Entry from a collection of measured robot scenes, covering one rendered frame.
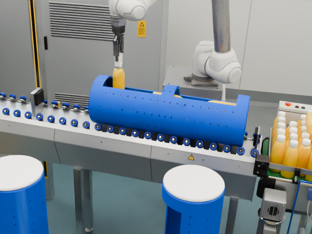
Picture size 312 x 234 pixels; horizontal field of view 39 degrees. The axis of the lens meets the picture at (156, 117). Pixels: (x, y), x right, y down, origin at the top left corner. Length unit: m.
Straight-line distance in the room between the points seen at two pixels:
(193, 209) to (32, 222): 0.74
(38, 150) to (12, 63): 1.62
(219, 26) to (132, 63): 1.50
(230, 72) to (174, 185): 0.95
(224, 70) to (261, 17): 2.47
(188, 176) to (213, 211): 0.20
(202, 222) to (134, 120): 0.75
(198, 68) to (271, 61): 2.46
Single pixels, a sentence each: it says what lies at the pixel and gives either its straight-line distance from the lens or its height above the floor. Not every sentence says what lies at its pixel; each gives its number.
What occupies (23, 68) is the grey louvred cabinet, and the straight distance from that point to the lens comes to 4.31.
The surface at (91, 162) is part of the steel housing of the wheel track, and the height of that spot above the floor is 0.70.
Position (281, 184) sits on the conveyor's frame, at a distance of 2.40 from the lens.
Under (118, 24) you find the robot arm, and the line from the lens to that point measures 2.45.
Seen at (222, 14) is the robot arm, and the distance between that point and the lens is 2.61.
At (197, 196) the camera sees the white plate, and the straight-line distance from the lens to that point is 1.94.
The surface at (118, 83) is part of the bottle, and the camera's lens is 2.58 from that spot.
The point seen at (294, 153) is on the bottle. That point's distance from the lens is 2.34.
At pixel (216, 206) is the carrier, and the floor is 0.98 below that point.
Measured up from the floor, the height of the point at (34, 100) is 1.04.
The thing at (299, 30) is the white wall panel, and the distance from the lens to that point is 5.19.
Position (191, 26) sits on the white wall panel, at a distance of 5.12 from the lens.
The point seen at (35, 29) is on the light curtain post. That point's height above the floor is 1.37.
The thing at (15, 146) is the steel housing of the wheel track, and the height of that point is 0.72.
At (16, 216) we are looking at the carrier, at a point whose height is 0.89.
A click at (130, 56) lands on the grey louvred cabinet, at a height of 0.89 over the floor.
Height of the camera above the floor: 2.20
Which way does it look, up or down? 27 degrees down
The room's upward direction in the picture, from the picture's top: 3 degrees clockwise
